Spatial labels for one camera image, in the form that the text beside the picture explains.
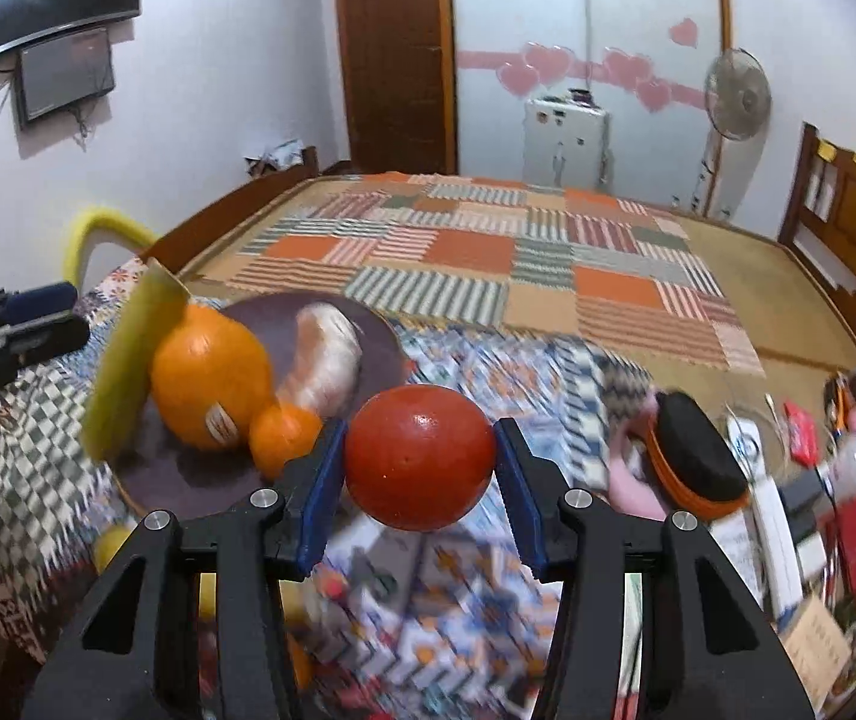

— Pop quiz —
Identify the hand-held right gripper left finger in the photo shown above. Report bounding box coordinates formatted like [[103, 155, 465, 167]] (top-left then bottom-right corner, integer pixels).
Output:
[[41, 416, 350, 720]]

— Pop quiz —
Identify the pile of bags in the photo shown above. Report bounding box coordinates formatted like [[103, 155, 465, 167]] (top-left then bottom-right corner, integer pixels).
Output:
[[244, 139, 305, 173]]

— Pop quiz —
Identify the red tomato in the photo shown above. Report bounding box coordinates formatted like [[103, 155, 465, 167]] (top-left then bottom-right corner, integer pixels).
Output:
[[343, 385, 498, 532]]

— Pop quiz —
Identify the white remote control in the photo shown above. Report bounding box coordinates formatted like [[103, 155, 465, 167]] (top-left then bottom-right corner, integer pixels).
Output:
[[724, 416, 808, 620]]

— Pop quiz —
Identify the purple plate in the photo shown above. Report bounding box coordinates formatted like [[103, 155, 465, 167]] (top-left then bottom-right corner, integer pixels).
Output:
[[109, 292, 406, 522]]

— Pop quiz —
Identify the white standing fan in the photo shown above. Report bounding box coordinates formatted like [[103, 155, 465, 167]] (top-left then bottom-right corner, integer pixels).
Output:
[[694, 47, 773, 215]]

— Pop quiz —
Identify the wooden wardrobe with sliding doors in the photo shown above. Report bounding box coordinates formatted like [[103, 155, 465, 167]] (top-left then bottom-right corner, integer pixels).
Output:
[[332, 0, 737, 218]]

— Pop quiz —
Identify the blue floral patchwork cloth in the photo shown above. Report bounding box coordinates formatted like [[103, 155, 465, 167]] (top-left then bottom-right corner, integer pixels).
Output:
[[0, 255, 662, 720]]

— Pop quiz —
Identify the small white cabinet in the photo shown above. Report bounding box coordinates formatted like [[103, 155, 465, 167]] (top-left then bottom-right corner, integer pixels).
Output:
[[522, 96, 613, 192]]

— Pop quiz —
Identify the small tangerine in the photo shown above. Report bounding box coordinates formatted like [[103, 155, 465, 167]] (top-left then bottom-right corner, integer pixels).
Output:
[[250, 403, 324, 479]]

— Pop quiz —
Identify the wooden bed footboard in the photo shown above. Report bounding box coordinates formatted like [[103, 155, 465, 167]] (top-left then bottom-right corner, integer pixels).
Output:
[[139, 146, 354, 275]]

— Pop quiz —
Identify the small wall-mounted monitor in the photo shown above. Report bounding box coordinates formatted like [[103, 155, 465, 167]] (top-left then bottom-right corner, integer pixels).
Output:
[[14, 26, 116, 132]]

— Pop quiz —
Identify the brown wooden door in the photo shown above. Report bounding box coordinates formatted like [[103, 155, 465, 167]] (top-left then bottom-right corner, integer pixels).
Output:
[[332, 0, 459, 177]]

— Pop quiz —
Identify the yellow foam tube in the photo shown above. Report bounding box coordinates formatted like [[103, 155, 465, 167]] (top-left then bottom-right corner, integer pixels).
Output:
[[62, 206, 155, 293]]

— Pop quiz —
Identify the woven bamboo mat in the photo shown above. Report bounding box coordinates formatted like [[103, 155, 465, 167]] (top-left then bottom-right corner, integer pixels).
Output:
[[180, 172, 856, 391]]

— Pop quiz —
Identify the black and orange case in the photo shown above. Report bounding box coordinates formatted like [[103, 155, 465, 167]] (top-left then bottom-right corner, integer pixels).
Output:
[[645, 390, 752, 522]]

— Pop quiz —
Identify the orange striped patchwork blanket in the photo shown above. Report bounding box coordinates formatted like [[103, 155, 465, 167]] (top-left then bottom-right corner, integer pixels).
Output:
[[225, 171, 767, 377]]

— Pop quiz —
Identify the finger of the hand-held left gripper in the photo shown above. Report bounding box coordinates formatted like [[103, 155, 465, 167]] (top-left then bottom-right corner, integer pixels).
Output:
[[0, 313, 91, 391], [0, 283, 80, 350]]

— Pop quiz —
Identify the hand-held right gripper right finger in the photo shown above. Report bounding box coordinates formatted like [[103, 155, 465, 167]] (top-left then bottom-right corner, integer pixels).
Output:
[[492, 416, 819, 720]]

